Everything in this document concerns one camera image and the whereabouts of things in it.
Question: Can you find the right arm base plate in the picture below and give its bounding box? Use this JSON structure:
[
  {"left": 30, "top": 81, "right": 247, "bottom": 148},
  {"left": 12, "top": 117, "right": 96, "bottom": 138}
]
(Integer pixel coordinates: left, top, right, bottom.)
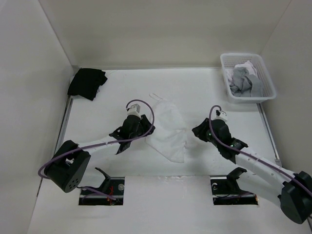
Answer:
[{"left": 210, "top": 176, "right": 258, "bottom": 205}]

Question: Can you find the white plastic basket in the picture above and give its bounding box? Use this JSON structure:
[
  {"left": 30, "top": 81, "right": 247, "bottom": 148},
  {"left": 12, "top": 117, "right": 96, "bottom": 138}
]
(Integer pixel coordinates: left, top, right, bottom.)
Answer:
[{"left": 220, "top": 53, "right": 276, "bottom": 104}]

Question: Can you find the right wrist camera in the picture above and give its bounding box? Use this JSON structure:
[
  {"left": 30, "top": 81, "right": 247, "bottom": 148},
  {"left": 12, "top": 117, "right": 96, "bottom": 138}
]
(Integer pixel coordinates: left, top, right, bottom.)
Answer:
[{"left": 214, "top": 110, "right": 228, "bottom": 122}]

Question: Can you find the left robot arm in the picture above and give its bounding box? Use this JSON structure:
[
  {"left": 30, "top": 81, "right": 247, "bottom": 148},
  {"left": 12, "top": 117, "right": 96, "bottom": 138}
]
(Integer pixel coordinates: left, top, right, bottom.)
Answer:
[{"left": 43, "top": 114, "right": 155, "bottom": 193}]

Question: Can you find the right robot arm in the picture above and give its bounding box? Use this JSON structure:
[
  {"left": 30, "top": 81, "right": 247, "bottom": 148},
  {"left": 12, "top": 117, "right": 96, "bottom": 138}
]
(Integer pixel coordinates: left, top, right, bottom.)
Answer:
[{"left": 110, "top": 116, "right": 312, "bottom": 224}]

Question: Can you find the white tank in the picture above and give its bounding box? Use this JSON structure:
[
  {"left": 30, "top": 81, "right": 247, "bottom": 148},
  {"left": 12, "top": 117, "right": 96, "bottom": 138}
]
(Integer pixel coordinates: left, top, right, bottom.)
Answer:
[
  {"left": 145, "top": 93, "right": 187, "bottom": 163},
  {"left": 226, "top": 61, "right": 258, "bottom": 83}
]

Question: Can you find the white crumpled tank top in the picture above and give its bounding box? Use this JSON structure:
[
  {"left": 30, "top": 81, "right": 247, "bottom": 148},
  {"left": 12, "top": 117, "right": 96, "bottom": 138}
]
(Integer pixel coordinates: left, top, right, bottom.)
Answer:
[{"left": 226, "top": 61, "right": 258, "bottom": 83}]

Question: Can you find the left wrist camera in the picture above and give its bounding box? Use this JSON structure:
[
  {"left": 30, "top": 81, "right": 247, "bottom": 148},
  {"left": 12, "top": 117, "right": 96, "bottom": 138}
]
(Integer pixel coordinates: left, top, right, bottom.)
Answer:
[{"left": 126, "top": 104, "right": 140, "bottom": 118}]

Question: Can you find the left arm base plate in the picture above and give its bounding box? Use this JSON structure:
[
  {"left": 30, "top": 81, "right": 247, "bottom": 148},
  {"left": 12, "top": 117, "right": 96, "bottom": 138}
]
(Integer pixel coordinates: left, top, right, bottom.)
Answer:
[{"left": 78, "top": 177, "right": 125, "bottom": 206}]

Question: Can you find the black folded tank top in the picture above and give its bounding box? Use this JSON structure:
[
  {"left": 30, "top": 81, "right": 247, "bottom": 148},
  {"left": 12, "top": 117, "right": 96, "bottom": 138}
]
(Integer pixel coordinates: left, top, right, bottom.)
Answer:
[{"left": 67, "top": 68, "right": 108, "bottom": 101}]

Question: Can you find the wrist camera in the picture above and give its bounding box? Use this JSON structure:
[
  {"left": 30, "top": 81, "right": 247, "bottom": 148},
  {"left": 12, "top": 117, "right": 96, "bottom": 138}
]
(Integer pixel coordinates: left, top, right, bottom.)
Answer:
[
  {"left": 126, "top": 104, "right": 140, "bottom": 118},
  {"left": 214, "top": 110, "right": 228, "bottom": 122}
]

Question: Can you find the grey crumpled tank top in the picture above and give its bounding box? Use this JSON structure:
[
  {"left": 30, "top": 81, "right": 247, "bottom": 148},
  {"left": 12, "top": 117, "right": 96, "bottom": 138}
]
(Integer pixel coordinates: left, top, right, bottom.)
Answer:
[{"left": 230, "top": 68, "right": 263, "bottom": 98}]

